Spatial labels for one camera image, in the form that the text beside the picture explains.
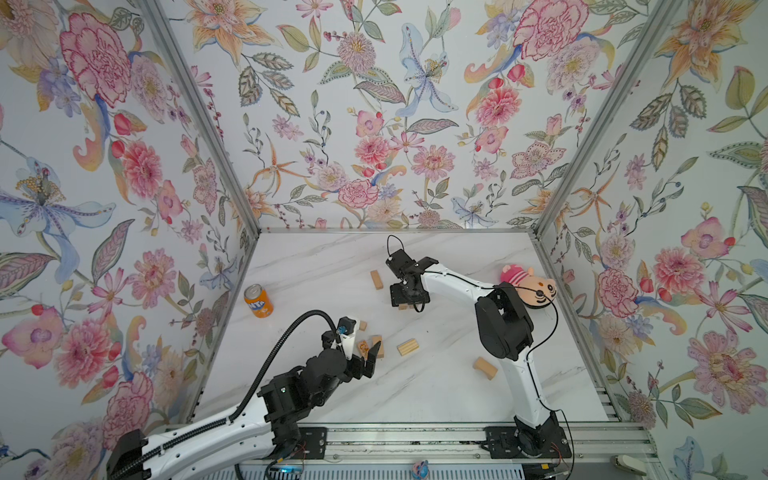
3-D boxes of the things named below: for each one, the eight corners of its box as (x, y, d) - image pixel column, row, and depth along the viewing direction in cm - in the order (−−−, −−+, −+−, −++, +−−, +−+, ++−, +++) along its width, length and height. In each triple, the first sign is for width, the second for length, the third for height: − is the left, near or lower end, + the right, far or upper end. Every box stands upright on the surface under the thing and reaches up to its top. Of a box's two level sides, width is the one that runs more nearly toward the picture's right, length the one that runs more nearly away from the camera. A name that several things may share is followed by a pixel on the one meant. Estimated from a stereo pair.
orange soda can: (252, 318, 97) (240, 300, 89) (257, 302, 101) (246, 284, 93) (271, 318, 97) (260, 300, 89) (275, 302, 101) (266, 284, 93)
